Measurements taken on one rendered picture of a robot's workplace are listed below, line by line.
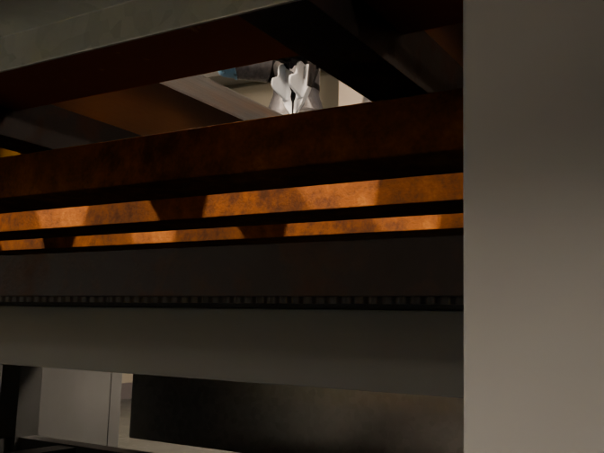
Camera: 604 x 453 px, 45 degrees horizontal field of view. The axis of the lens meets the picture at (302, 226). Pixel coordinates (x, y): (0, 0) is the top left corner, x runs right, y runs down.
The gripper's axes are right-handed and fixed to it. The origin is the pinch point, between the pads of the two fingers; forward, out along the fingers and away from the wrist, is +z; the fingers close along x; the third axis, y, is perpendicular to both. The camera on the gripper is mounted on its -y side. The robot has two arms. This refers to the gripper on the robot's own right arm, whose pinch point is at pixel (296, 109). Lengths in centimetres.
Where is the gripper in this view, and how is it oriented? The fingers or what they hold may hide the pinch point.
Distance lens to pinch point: 134.7
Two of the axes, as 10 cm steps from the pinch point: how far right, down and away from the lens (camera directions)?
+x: 8.6, -0.5, -5.2
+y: -5.2, -1.4, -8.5
